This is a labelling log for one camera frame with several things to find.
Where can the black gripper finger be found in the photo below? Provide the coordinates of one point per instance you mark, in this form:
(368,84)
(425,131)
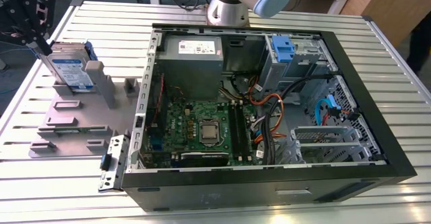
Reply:
(45,48)
(20,41)

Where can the black RAM slot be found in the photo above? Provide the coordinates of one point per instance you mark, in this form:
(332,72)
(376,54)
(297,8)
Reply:
(245,133)
(235,128)

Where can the CPU socket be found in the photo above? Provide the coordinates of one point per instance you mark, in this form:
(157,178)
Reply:
(208,121)

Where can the hard disk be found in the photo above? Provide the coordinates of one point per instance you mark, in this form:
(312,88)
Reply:
(68,70)

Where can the grey parts rack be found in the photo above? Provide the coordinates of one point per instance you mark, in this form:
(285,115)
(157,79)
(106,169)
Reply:
(90,115)

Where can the silver CPU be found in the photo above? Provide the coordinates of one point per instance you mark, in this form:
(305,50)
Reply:
(208,132)

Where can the silver metal disk bay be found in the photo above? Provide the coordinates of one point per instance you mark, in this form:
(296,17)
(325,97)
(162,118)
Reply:
(336,130)

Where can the green motherboard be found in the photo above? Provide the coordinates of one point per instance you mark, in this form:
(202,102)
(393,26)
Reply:
(177,133)

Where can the black open PC case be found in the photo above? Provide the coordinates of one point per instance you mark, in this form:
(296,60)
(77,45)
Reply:
(235,191)

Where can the green RAM stick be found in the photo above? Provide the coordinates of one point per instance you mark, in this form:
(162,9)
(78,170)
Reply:
(72,130)

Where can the wooden cabinet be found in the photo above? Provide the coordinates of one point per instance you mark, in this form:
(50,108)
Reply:
(387,7)

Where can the hinged metal slot bracket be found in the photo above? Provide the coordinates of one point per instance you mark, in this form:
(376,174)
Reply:
(116,158)

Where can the grey power supply unit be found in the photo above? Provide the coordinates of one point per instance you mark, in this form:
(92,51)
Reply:
(188,77)

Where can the grey metal drive cage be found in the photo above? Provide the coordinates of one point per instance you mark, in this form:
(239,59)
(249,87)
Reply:
(279,72)

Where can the black graphics card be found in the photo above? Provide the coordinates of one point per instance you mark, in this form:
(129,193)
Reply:
(201,159)

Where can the blue plastic drive latch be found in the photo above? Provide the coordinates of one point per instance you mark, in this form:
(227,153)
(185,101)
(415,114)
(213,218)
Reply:
(283,48)

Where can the person in dark clothes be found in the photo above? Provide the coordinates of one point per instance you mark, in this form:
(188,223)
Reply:
(420,47)

